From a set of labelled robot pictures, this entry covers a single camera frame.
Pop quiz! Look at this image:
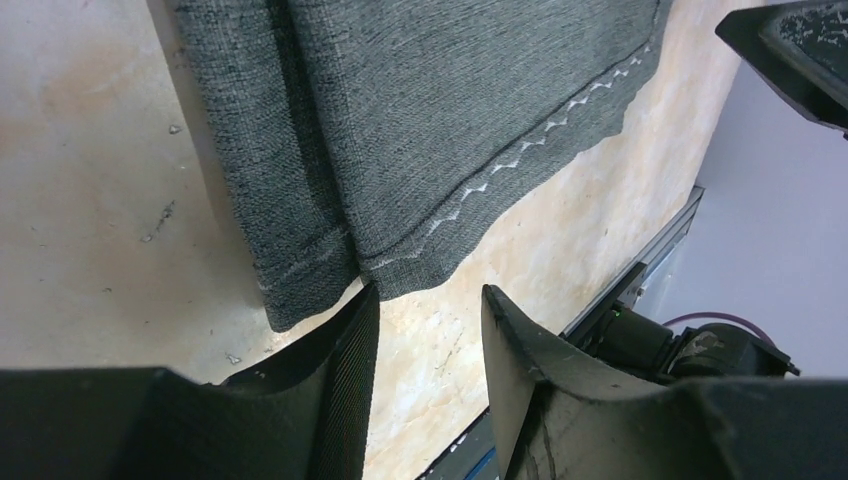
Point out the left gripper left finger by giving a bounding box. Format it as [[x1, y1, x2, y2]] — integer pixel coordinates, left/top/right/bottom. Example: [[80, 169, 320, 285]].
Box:
[[1, 286, 380, 479]]

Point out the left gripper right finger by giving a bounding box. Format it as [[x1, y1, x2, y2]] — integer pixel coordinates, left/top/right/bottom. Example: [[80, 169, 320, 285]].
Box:
[[481, 285, 847, 479]]

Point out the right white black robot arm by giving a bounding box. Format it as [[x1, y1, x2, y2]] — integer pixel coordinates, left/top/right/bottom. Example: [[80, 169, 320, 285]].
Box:
[[564, 1, 847, 385]]

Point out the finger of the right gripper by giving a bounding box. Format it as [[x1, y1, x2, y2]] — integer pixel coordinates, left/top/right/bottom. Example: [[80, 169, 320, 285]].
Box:
[[715, 1, 847, 135]]

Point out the grey cloth napkin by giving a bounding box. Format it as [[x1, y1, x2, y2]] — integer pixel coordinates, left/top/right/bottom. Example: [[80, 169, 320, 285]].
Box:
[[174, 0, 671, 332]]

